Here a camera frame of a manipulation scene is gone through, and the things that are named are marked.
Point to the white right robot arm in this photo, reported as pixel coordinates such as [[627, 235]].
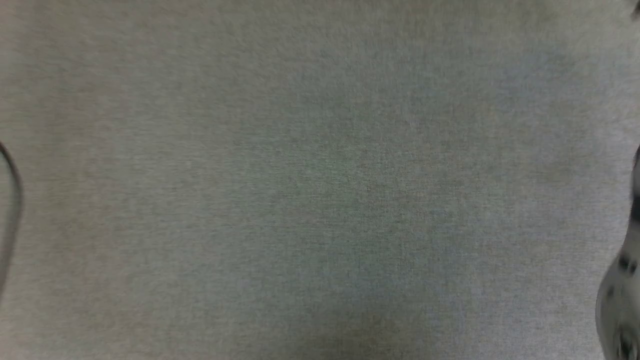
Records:
[[625, 310]]

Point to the grey fabric sofa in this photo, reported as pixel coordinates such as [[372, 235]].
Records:
[[320, 180]]

